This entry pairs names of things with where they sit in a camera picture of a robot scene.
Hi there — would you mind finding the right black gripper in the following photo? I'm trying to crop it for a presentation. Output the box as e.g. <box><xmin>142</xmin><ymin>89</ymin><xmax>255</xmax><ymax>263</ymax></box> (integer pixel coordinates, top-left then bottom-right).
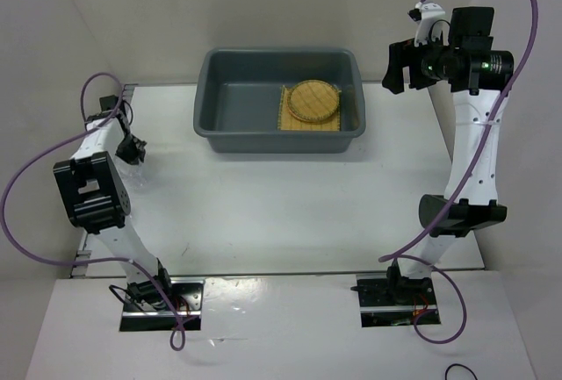
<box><xmin>381</xmin><ymin>28</ymin><xmax>458</xmax><ymax>93</ymax></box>

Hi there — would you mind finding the round yellow bamboo tray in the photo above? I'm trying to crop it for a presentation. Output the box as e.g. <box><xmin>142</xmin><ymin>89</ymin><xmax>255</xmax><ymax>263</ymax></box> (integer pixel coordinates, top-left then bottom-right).
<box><xmin>287</xmin><ymin>80</ymin><xmax>342</xmax><ymax>121</ymax></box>

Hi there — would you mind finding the square bamboo mat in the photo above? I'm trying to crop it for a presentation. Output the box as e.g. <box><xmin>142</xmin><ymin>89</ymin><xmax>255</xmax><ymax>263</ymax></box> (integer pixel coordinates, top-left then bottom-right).
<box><xmin>277</xmin><ymin>86</ymin><xmax>341</xmax><ymax>132</ymax></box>

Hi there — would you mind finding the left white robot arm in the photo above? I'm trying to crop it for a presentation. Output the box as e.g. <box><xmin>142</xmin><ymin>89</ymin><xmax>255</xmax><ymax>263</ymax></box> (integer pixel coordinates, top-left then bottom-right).
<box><xmin>54</xmin><ymin>96</ymin><xmax>175</xmax><ymax>310</ymax></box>

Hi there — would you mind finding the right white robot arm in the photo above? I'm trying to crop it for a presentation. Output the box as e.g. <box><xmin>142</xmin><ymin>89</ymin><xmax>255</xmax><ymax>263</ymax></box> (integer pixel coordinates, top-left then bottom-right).
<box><xmin>382</xmin><ymin>2</ymin><xmax>515</xmax><ymax>305</ymax></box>

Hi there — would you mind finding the grey plastic bin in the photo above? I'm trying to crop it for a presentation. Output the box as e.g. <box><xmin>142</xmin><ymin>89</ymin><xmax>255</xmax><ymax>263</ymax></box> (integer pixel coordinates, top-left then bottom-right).
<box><xmin>193</xmin><ymin>47</ymin><xmax>366</xmax><ymax>154</ymax></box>

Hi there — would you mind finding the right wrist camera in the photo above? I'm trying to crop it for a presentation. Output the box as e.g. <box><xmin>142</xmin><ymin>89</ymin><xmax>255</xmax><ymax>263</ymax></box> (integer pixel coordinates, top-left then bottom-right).
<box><xmin>408</xmin><ymin>2</ymin><xmax>445</xmax><ymax>47</ymax></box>

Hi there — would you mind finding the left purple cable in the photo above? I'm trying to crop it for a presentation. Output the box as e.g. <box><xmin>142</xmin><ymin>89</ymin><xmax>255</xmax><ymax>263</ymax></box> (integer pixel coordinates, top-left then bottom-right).
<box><xmin>2</xmin><ymin>71</ymin><xmax>205</xmax><ymax>351</ymax></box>

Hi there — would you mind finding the purple cable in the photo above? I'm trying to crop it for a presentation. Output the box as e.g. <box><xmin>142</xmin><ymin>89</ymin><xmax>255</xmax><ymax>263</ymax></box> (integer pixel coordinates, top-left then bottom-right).
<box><xmin>378</xmin><ymin>0</ymin><xmax>539</xmax><ymax>345</ymax></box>
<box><xmin>2</xmin><ymin>71</ymin><xmax>205</xmax><ymax>351</ymax></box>

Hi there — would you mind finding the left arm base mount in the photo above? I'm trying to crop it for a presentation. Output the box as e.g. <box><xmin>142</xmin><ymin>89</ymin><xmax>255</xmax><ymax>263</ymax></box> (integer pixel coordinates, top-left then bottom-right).
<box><xmin>108</xmin><ymin>277</ymin><xmax>205</xmax><ymax>333</ymax></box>

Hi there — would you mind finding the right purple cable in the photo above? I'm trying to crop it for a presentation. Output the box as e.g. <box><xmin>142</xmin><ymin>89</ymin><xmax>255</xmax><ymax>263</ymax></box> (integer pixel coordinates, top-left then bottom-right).
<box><xmin>378</xmin><ymin>0</ymin><xmax>539</xmax><ymax>345</ymax></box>

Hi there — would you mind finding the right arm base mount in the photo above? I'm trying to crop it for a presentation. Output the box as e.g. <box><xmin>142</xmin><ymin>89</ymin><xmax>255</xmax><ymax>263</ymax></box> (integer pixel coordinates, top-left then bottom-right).
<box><xmin>350</xmin><ymin>274</ymin><xmax>441</xmax><ymax>328</ymax></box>

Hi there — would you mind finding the black cable loop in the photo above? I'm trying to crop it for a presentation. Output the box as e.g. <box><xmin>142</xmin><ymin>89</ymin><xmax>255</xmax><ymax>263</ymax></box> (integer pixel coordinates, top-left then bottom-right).
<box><xmin>443</xmin><ymin>362</ymin><xmax>479</xmax><ymax>380</ymax></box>

